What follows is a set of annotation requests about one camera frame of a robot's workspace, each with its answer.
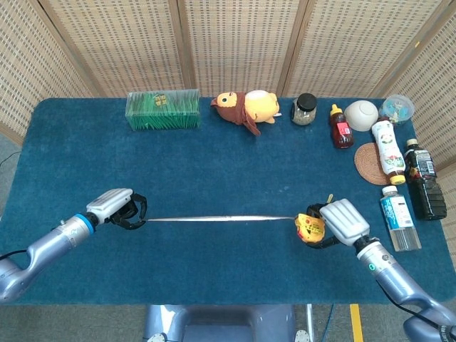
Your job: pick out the round metal foot plate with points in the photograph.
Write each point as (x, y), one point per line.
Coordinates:
(303, 336)
(158, 337)

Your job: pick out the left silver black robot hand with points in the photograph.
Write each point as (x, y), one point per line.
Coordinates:
(107, 203)

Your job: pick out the yellow tape measure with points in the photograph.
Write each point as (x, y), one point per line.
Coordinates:
(310, 228)

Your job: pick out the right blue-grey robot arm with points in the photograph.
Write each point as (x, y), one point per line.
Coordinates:
(392, 274)

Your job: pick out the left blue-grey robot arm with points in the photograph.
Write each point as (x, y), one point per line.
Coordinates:
(53, 242)

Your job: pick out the round woven coaster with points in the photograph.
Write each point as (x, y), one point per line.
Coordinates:
(367, 164)

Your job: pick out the white table leg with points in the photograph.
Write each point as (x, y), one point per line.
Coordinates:
(310, 320)

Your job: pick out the white bowl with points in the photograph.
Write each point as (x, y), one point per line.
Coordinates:
(361, 114)

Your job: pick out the clear tub of blue clips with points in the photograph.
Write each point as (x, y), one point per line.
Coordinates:
(397, 107)

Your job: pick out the yellow floor tape strip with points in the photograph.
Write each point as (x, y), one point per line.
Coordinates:
(356, 324)

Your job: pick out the honey squeeze bottle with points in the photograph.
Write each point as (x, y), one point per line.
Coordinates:
(342, 132)

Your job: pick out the clear box of green packets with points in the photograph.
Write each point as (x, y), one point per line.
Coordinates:
(164, 114)

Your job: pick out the yellow brown plush toy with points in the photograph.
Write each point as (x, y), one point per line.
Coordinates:
(256, 105)

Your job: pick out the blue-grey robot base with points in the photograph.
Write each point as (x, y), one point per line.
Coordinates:
(221, 324)

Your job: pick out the glass jar with black lid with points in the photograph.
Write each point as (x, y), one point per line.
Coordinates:
(304, 112)

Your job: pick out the white labelled drink bottle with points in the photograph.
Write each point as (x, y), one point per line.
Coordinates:
(386, 146)

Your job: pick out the dark tea bottle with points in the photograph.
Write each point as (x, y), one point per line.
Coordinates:
(424, 178)

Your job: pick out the woven bamboo folding screen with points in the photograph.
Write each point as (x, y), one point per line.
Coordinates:
(242, 42)

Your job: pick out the water bottle with blue label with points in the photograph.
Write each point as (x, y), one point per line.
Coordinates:
(397, 213)

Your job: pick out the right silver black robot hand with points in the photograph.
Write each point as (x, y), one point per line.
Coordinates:
(345, 221)

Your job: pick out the blue table mat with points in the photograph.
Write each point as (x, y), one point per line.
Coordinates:
(213, 160)

